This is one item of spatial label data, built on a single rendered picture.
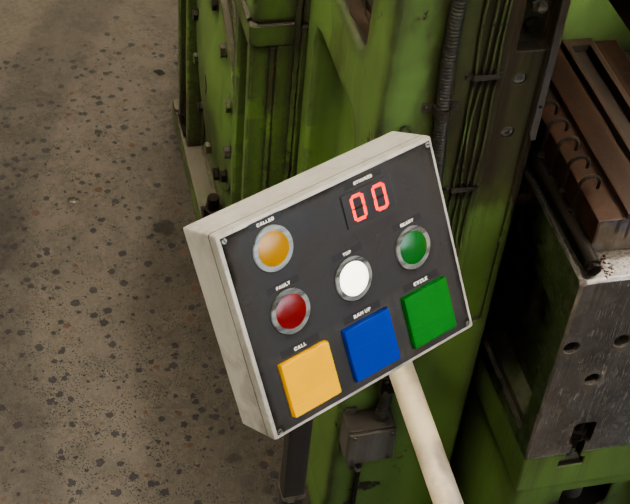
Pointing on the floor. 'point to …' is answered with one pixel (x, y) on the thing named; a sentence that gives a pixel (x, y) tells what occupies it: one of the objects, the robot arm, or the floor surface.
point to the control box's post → (295, 462)
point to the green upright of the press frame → (378, 47)
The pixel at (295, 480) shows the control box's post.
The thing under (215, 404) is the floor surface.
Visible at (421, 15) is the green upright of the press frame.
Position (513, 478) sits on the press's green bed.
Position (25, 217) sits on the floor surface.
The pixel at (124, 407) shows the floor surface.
